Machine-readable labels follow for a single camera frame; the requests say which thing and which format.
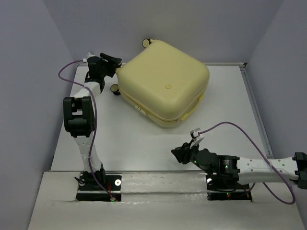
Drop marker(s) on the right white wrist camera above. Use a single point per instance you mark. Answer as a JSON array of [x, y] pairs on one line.
[[196, 136]]

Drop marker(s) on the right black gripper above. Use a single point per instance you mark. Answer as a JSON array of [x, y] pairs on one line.
[[183, 152]]

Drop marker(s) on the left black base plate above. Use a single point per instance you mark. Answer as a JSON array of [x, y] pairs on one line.
[[90, 191]]

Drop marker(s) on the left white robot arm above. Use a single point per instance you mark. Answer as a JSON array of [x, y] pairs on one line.
[[80, 112]]

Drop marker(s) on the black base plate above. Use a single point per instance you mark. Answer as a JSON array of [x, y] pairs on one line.
[[90, 191], [218, 190]]

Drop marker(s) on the yellow suitcase with black lining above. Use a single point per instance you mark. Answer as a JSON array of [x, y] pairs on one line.
[[163, 83]]

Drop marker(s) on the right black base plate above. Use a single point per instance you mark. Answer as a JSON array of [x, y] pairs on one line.
[[218, 190]]

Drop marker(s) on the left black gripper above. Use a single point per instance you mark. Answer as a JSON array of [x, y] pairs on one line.
[[112, 63]]

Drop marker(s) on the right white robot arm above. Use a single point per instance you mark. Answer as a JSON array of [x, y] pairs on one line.
[[225, 171]]

